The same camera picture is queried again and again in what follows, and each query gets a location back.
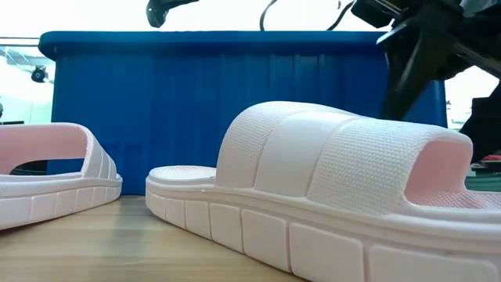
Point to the blue plastic bin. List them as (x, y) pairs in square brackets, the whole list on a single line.
[(176, 98)]

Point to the red box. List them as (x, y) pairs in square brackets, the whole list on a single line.
[(491, 158)]

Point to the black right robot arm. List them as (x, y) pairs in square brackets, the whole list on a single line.
[(487, 117)]

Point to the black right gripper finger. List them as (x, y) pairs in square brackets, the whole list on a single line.
[(415, 78)]

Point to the pink rubber slide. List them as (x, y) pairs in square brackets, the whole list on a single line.
[(313, 164), (58, 196)]

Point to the black round hanging device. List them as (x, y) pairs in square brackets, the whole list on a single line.
[(39, 74)]

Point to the black rubber slide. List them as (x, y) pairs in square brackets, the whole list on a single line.
[(156, 13), (31, 168)]

